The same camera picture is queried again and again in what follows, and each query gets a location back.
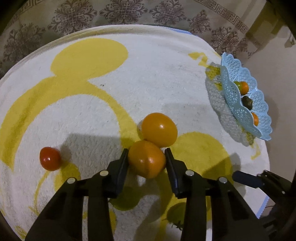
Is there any small red cherry tomato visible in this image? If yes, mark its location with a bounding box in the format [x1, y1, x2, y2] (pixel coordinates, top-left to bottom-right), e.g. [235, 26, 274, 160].
[40, 147, 62, 171]

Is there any green cherry tomato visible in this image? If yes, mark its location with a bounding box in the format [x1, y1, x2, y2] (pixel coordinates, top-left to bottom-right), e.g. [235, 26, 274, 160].
[166, 202, 186, 230]

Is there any small orange tomato in basket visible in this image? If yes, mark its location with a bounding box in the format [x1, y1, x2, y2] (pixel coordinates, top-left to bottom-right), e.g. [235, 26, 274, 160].
[251, 112, 259, 126]

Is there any dark avocado in basket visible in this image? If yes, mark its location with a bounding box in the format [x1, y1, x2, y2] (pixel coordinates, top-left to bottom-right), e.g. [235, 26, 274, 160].
[241, 95, 253, 110]

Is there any blue plastic lattice basket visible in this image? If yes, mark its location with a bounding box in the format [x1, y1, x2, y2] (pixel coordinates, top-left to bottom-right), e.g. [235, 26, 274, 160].
[205, 52, 273, 146]

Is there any orange green tomato in basket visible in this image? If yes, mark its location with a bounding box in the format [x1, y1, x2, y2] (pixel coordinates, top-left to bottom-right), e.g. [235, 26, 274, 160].
[234, 81, 249, 95]

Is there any white yellow patterned towel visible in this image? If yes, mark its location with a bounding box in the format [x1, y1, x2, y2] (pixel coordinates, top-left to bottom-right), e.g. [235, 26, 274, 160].
[1, 25, 270, 240]

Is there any beige patterned bed sheet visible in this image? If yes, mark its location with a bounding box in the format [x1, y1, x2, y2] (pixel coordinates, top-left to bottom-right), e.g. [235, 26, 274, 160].
[1, 1, 284, 75]

